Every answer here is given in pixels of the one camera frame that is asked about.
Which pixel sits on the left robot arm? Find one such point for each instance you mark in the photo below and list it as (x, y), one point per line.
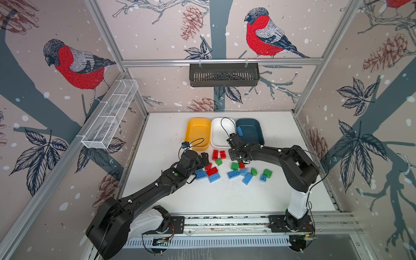
(118, 220)

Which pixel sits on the blue lego pair left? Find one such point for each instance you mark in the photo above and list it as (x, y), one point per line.
(201, 174)

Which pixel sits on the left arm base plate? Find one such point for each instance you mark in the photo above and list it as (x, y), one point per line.
(172, 225)

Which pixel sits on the white plastic bin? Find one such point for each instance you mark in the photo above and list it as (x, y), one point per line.
(221, 128)

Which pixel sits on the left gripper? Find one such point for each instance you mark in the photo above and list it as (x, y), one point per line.
(201, 163)

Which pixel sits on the small blue lego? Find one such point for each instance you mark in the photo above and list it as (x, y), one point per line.
(243, 172)
(263, 178)

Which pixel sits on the red lego long top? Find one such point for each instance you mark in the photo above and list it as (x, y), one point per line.
(215, 154)

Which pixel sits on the black hanging wire basket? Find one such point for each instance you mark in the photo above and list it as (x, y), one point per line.
(224, 75)

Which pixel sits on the white mesh wall shelf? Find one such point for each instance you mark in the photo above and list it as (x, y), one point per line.
(105, 125)

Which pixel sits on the aluminium front rail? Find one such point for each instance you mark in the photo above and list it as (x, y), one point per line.
(221, 224)

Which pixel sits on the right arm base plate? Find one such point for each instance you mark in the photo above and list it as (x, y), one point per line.
(283, 224)

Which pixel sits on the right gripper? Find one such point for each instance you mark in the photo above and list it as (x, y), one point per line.
(232, 155)

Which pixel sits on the yellow plastic bin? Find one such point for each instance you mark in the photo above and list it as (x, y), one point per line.
(198, 133)

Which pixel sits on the small blue lego centre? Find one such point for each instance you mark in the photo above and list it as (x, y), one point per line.
(243, 172)

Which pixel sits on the small blue lego right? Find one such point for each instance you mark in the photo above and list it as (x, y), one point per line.
(263, 178)

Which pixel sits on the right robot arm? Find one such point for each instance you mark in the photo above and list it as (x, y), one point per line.
(300, 171)

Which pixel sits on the dark teal plastic bin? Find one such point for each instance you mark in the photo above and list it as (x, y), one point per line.
(252, 131)

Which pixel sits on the blue long lego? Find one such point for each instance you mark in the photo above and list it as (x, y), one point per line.
(247, 178)
(214, 177)

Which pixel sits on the red sloped lego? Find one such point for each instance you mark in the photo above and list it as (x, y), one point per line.
(209, 166)

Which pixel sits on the green lego small right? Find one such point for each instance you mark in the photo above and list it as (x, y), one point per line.
(254, 172)

